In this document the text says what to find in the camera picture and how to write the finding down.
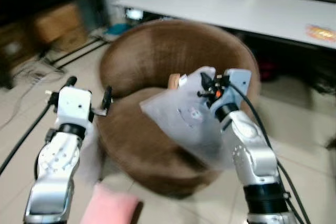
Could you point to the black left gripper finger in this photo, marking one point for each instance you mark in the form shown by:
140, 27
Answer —
70, 82
107, 98

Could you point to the light grey pillow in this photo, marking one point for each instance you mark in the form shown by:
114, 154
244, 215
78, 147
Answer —
184, 119

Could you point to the brown round sofa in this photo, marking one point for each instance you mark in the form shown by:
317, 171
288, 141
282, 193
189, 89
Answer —
152, 56

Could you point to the pink pillow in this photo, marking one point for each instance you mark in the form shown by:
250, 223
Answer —
107, 205

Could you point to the small cardboard box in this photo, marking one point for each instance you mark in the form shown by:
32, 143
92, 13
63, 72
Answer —
73, 40

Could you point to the large cardboard box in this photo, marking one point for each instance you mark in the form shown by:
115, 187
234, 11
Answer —
55, 22

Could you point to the red and yellow packet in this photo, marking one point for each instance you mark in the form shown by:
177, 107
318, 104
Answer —
321, 33

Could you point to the white long table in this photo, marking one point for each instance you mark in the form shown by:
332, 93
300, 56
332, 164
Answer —
226, 9

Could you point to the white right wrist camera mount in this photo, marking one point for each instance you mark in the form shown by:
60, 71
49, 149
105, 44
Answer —
239, 82

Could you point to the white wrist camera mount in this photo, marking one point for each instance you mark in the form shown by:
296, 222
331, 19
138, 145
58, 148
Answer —
73, 106
239, 82

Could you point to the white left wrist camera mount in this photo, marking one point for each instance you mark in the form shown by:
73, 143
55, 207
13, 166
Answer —
73, 106

